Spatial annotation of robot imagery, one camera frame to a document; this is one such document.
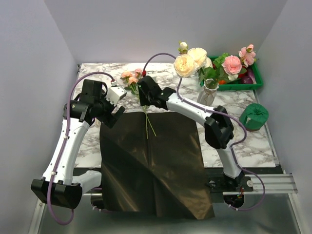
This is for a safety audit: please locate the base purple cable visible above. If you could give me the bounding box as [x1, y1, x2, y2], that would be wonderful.
[91, 186, 115, 213]
[228, 174, 266, 212]

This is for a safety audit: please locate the green rolled cloth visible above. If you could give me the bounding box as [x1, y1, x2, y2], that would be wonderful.
[239, 103, 269, 132]

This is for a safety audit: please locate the jute twine on vase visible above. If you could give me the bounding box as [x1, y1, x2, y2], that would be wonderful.
[201, 92, 216, 106]

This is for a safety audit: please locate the black wrapping paper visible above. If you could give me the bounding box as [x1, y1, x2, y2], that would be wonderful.
[99, 112, 215, 220]

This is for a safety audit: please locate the toy lettuce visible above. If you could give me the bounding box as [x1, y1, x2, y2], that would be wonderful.
[213, 53, 230, 76]

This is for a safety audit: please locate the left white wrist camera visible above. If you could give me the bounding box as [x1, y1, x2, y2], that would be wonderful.
[106, 86, 127, 106]

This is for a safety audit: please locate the large pink rose stem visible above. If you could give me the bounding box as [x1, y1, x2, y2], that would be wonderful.
[120, 68, 157, 139]

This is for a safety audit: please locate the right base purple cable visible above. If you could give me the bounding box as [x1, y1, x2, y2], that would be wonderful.
[228, 174, 266, 212]

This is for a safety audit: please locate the green plastic bin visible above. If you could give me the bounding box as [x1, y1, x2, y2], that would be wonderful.
[198, 57, 263, 91]

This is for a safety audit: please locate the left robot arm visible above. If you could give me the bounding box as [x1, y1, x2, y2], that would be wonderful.
[31, 79, 127, 209]

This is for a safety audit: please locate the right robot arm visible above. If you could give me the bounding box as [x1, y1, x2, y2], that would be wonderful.
[138, 76, 244, 191]

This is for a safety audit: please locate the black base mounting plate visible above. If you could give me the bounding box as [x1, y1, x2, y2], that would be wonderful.
[73, 167, 283, 204]

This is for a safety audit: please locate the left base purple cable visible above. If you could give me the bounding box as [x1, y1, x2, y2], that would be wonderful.
[91, 186, 115, 213]

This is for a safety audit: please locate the white ribbed vase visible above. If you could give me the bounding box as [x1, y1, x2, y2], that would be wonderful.
[197, 79, 219, 106]

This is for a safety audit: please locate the cream rose stem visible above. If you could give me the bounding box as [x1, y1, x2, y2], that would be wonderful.
[173, 41, 213, 79]

